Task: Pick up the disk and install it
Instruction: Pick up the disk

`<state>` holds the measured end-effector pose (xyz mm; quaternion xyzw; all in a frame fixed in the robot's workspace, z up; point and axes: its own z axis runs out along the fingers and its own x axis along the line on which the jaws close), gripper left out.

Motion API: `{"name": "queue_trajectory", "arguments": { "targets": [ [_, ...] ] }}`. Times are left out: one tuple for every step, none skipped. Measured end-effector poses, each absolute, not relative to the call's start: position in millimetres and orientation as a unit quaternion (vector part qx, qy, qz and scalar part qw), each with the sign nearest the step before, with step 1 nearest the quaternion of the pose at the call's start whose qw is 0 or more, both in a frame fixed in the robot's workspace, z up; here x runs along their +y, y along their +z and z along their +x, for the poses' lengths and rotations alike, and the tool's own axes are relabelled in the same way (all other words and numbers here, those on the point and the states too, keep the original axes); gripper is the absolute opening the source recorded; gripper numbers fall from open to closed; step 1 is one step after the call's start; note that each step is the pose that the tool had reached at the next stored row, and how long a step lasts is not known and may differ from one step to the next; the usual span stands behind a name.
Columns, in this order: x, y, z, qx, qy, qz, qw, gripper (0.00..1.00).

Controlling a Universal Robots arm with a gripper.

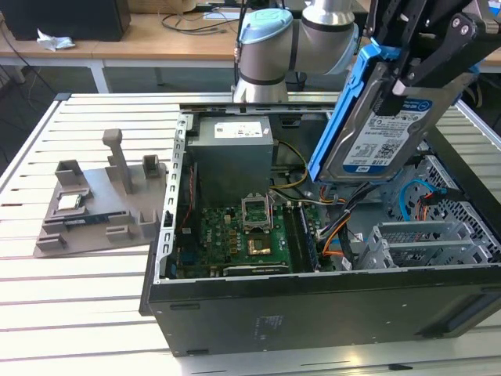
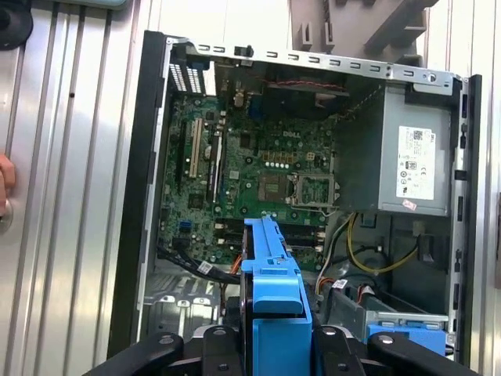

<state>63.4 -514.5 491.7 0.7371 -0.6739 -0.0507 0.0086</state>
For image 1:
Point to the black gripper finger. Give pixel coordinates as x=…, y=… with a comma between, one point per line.
x=442, y=58
x=387, y=27

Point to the hard disk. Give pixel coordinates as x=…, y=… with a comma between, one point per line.
x=375, y=152

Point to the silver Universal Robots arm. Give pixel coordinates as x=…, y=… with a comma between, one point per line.
x=270, y=51

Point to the grey metal disk bay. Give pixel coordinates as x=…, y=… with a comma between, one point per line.
x=411, y=235

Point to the black mesh waste bin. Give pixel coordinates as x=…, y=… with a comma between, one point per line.
x=297, y=80

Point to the grey power supply unit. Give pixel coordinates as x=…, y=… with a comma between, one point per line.
x=231, y=164

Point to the thin metal locking lever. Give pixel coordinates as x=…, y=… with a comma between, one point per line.
x=269, y=209

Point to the RAM stick with blue label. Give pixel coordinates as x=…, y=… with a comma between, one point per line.
x=309, y=239

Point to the black RAM slot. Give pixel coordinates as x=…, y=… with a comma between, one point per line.
x=293, y=239

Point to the long wooden desk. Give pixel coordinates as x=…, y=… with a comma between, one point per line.
x=137, y=43

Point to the CPU socket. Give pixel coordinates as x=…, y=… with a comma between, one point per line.
x=259, y=244

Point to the green motherboard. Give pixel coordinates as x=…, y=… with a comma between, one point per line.
x=219, y=235

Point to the black graphics card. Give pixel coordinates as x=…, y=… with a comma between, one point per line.
x=254, y=270

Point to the black PC case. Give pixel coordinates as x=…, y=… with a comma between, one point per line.
x=313, y=313

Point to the large black computer tower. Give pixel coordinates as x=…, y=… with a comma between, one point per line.
x=78, y=19

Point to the grey parts rack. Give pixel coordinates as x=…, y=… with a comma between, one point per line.
x=105, y=196

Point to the crumpled white wrapper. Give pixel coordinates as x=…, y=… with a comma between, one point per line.
x=55, y=41

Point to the dark blue RAM stick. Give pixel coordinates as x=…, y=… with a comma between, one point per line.
x=84, y=220

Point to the silver CPU chip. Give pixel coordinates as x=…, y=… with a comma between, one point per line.
x=70, y=202

